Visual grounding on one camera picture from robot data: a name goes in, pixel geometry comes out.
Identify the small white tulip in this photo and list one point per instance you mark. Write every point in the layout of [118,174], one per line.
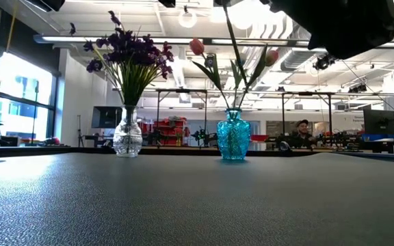
[231,34]

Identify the long ceiling light bar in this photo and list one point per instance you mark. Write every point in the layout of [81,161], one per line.
[63,39]

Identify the red tulip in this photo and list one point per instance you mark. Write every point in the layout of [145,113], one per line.
[197,46]

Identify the thin black tripod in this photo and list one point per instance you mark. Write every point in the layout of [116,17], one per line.
[78,133]

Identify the clear glass vase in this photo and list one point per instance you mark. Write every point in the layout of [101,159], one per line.
[127,140]

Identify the person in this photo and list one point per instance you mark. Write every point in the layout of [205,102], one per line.
[301,131]

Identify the red storage bin rack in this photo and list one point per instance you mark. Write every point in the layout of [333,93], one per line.
[168,130]

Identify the blue glass vase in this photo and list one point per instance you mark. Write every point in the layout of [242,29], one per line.
[234,140]

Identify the black monitor on stand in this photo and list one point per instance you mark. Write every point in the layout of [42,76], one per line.
[104,118]

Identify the black metal workstation frame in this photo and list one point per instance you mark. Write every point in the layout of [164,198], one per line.
[183,91]

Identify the silver ventilation duct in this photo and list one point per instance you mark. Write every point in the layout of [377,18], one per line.
[296,58]

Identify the small red ball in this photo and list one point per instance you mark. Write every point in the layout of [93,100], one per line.
[55,140]

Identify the black table mat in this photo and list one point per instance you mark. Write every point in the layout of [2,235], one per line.
[149,212]

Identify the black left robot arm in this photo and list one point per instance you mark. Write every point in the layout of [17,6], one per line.
[46,4]

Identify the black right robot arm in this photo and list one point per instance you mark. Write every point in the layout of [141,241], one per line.
[337,24]

